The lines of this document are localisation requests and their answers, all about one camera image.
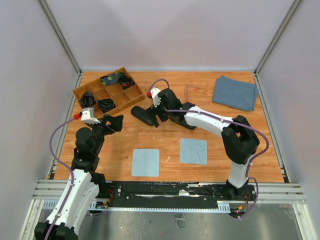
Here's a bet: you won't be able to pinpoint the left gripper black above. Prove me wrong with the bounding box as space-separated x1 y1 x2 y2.
87 114 123 154

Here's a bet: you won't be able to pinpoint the light blue cloth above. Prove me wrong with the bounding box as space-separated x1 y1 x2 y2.
179 138 208 165
131 149 160 177

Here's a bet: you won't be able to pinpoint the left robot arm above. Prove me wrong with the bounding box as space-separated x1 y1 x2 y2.
34 114 124 240

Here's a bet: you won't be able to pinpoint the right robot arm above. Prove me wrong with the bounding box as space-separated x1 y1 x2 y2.
142 87 260 200

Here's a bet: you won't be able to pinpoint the black dotted rolled tie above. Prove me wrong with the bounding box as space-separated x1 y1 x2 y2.
97 98 116 113

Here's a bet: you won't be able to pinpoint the wooden divided organizer tray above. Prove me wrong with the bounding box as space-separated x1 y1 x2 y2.
73 71 145 116

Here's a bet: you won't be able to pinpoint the black striped rolled tie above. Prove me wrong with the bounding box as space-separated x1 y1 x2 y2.
80 91 97 109

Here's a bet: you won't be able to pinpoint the black orange rolled tie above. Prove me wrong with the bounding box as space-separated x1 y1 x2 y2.
117 75 134 90

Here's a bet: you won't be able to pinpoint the blue patterned rolled tie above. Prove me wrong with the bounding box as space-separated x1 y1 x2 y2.
99 71 126 87

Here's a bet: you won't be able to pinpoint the pink clear glasses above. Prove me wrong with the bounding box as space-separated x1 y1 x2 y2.
185 83 212 106

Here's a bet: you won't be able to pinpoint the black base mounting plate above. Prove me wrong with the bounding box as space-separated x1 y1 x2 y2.
97 181 257 209

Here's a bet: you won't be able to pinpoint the folded blue towel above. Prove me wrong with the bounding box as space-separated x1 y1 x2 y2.
212 76 259 112

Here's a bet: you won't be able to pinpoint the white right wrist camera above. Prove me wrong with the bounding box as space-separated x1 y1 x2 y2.
146 87 161 108

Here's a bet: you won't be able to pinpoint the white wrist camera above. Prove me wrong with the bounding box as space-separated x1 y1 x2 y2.
73 107 101 125
146 87 161 108

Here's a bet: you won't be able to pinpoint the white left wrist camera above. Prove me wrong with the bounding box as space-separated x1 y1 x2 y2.
73 107 101 125

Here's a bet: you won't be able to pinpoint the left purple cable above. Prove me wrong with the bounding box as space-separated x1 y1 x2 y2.
42 117 107 240

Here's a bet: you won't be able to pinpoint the purple cable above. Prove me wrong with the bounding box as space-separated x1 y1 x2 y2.
42 117 107 240
148 78 271 221

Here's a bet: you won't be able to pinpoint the aluminium front rail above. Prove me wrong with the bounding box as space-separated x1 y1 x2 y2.
32 178 307 214

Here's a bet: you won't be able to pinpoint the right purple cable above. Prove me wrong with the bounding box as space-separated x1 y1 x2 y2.
148 78 271 221

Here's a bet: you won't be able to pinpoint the left aluminium frame post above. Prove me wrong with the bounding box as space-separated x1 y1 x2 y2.
36 0 83 76

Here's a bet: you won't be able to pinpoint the aluminium frame post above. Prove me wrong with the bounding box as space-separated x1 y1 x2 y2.
253 0 305 76
36 0 83 76

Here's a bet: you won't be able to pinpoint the right aluminium frame post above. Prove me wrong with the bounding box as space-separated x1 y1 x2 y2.
253 0 305 76

